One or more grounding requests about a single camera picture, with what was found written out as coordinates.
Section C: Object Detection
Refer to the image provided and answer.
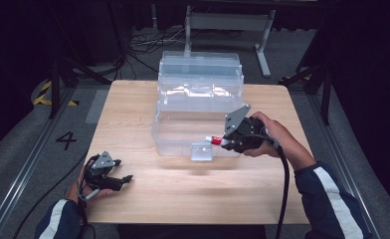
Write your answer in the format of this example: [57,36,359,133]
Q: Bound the person's left hand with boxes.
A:
[67,164,115,204]

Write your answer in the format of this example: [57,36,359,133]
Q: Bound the thick black gripper cable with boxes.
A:
[261,133,292,239]

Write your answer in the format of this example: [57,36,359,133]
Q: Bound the bundle of floor cables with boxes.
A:
[116,25,188,82]

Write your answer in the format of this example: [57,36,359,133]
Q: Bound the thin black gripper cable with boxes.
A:
[12,150,97,239]

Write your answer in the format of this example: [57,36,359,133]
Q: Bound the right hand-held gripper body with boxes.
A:
[220,104,271,154]

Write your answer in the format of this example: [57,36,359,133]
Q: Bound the black tripod stand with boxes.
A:
[278,18,337,126]
[47,49,113,120]

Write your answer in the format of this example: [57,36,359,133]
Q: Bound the clear plastic storage box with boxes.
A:
[150,50,251,162]

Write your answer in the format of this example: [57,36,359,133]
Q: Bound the grey metal stand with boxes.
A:
[184,4,278,80]

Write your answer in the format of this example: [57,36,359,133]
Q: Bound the person's right hand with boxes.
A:
[242,111,298,159]

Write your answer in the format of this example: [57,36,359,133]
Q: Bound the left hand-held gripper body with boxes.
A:
[83,150,117,191]

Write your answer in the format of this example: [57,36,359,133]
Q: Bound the metal floor rail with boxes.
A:
[0,87,77,239]
[305,93,381,239]

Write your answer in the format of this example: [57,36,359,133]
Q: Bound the yellow and black floor tape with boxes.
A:
[32,80,81,108]

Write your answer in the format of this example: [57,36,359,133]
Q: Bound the small red and white tube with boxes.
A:
[204,134,233,147]

